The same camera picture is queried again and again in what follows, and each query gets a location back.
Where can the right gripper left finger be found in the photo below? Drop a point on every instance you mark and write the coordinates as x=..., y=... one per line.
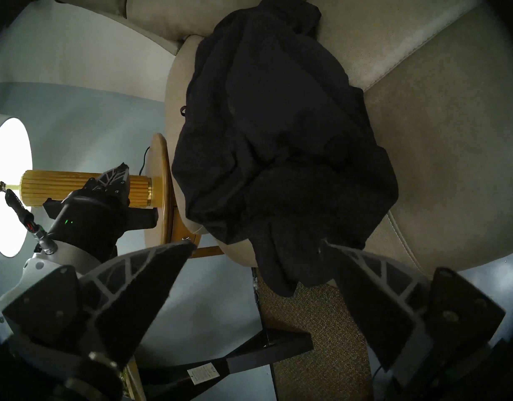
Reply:
x=131, y=295

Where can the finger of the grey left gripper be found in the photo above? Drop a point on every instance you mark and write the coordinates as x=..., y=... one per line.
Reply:
x=114, y=179

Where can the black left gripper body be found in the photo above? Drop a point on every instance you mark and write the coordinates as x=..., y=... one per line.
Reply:
x=89, y=220

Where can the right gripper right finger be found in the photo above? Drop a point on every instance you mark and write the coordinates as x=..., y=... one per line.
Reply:
x=377, y=304

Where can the black jacket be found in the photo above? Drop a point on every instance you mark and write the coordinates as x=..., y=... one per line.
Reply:
x=281, y=133

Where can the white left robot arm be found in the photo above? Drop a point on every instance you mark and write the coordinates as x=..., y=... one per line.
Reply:
x=43, y=265

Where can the beige leather three-seat sofa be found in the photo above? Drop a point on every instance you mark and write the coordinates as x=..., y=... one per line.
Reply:
x=448, y=153

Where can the round wooden side table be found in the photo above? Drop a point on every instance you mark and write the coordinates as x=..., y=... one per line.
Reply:
x=162, y=174

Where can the wooden table lamp white shade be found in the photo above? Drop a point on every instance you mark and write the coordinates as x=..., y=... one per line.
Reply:
x=10, y=174

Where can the black bar with white label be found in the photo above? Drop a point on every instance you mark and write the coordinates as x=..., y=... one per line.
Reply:
x=260, y=350

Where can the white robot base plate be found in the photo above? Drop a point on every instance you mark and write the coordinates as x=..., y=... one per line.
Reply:
x=498, y=262

